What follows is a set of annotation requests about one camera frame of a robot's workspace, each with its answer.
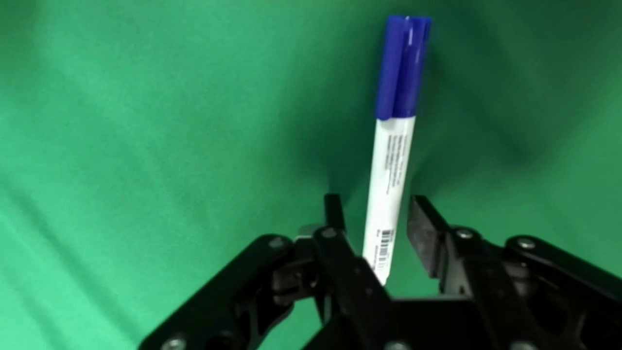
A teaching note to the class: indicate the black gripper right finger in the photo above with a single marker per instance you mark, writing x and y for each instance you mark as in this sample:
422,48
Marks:
517,293

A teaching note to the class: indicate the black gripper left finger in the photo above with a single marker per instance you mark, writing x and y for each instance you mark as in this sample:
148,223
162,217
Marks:
272,293

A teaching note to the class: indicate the blue capped white marker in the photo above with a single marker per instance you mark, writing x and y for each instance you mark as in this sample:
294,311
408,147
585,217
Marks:
389,188

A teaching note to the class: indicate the green table cloth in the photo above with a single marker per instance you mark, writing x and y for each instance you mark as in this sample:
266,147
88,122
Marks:
128,130

